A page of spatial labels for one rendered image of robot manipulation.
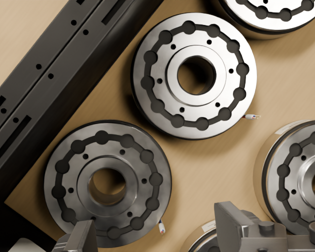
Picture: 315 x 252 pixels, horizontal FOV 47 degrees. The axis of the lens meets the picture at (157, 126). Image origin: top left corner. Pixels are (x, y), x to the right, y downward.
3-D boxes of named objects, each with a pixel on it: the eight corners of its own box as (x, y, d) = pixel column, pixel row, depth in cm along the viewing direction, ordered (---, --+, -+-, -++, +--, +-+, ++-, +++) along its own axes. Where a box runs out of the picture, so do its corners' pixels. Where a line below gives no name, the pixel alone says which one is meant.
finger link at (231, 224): (243, 288, 13) (218, 247, 16) (262, 285, 13) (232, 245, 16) (237, 226, 13) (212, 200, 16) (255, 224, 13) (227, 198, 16)
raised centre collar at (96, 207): (113, 228, 29) (112, 230, 28) (63, 191, 28) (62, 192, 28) (151, 179, 29) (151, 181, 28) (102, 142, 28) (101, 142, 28)
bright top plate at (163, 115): (206, 163, 30) (207, 164, 29) (106, 89, 29) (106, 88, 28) (279, 64, 30) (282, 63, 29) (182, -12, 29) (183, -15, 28)
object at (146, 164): (118, 269, 29) (118, 273, 29) (18, 195, 29) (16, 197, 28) (195, 173, 30) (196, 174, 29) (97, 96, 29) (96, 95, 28)
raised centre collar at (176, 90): (201, 119, 29) (202, 119, 28) (152, 82, 28) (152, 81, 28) (237, 70, 29) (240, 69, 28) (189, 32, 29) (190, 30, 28)
